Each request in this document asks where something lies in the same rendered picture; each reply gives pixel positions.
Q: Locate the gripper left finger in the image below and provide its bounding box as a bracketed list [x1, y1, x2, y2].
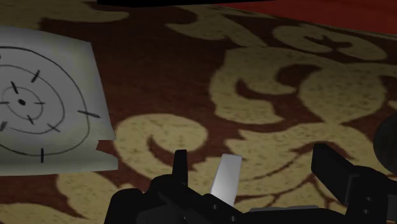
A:
[104, 148, 246, 224]

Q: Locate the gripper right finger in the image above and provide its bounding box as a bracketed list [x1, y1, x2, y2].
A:
[310, 143, 397, 224]

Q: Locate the dark round object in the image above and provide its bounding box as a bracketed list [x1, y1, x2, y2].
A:
[372, 112, 397, 175]

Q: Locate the white paper with drawn circles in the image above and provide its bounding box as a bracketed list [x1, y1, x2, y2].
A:
[0, 25, 119, 177]

